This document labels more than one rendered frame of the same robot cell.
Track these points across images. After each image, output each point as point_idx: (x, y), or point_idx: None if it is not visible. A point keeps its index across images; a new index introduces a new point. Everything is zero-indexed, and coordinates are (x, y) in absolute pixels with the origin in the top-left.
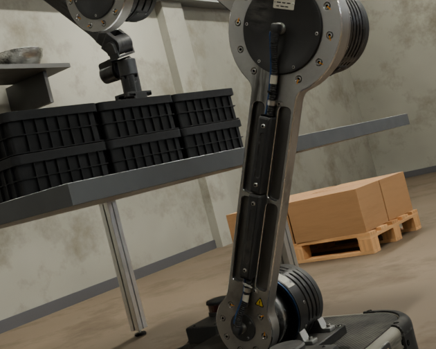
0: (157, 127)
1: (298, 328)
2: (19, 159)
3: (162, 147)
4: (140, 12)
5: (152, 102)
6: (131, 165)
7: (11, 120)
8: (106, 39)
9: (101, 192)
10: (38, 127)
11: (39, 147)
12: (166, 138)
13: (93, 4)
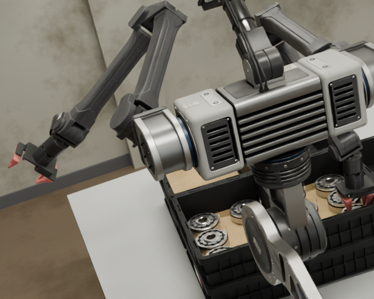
0: (367, 232)
1: None
2: (212, 292)
3: (369, 250)
4: (304, 261)
5: (364, 214)
6: (328, 273)
7: (206, 264)
8: (330, 139)
9: None
10: (233, 261)
11: (233, 276)
12: None
13: (257, 255)
